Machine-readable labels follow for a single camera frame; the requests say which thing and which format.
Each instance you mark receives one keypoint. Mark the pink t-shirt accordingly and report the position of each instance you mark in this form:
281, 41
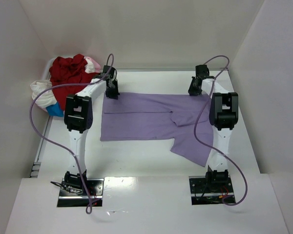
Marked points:
92, 66

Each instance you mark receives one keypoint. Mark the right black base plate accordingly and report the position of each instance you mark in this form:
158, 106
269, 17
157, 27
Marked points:
209, 194

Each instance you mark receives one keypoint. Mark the red t-shirt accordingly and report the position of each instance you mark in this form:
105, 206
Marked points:
66, 71

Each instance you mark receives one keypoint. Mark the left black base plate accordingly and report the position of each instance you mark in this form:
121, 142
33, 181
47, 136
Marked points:
72, 197

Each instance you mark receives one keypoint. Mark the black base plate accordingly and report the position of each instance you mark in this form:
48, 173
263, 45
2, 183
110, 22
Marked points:
72, 197
209, 194

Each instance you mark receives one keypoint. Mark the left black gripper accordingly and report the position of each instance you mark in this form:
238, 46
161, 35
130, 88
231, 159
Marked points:
112, 92

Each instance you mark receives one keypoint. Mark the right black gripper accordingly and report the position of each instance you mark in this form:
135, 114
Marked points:
193, 88

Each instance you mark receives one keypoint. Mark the white laundry basket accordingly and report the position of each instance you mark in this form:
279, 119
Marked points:
46, 74

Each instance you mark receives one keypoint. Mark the blue t-shirt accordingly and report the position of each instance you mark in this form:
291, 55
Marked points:
55, 110

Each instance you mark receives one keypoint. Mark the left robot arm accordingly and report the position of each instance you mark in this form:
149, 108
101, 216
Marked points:
78, 118

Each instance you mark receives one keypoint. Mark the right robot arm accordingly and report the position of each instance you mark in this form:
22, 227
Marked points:
223, 116

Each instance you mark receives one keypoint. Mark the white t-shirt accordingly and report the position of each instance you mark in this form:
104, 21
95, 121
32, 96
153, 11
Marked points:
46, 99

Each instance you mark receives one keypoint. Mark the purple t-shirt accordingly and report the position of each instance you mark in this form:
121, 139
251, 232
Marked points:
182, 118

